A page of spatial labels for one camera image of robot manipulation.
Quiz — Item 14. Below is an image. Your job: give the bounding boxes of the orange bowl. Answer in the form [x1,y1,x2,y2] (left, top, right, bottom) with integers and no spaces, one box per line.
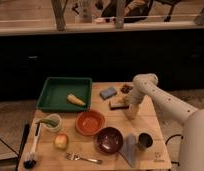
[75,110,105,136]

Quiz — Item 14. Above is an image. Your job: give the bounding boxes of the red yellow apple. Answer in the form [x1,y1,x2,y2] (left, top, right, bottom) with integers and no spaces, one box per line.
[54,133,68,150]

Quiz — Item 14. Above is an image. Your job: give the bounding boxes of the green pepper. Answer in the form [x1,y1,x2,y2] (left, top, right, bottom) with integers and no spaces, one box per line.
[36,119,58,127]

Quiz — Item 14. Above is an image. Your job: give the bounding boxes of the silver fork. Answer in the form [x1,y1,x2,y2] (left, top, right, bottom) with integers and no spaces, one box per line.
[65,152,103,164]

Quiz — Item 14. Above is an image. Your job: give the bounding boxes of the white cup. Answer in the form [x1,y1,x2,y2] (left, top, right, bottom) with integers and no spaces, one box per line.
[45,114,62,132]

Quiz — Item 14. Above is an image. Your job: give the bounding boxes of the dark mug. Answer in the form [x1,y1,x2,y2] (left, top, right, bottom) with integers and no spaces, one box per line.
[137,133,153,151]

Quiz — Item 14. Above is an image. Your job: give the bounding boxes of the blue sponge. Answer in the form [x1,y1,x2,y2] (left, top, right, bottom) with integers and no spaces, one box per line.
[100,87,117,100]

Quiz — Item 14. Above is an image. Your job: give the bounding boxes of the black cable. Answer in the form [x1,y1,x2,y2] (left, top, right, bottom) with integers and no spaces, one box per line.
[165,133,184,168]

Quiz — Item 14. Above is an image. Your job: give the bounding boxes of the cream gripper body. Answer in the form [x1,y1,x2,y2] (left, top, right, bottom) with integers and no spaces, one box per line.
[123,95,139,120]

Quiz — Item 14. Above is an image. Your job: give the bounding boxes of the grey blue cloth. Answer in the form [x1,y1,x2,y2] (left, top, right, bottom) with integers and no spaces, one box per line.
[119,134,136,167]

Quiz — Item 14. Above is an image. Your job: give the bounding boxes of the white black dish brush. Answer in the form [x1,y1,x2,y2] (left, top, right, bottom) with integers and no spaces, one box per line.
[23,123,41,169]

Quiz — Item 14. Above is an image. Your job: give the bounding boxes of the dark red grape bunch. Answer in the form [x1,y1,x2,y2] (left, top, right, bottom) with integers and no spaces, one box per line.
[120,84,133,94]

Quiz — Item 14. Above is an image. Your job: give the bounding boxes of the green plastic tray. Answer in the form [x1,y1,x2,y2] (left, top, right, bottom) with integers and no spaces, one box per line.
[37,77,92,113]

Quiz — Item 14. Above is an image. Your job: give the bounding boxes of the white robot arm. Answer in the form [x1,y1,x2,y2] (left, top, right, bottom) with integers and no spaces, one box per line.
[127,73,204,171]

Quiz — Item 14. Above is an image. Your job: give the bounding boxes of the purple bowl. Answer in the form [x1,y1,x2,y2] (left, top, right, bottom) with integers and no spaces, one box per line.
[94,127,123,155]

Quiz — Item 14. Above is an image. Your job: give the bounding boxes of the black wooden board eraser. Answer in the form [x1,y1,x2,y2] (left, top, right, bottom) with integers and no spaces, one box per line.
[109,99,129,110]

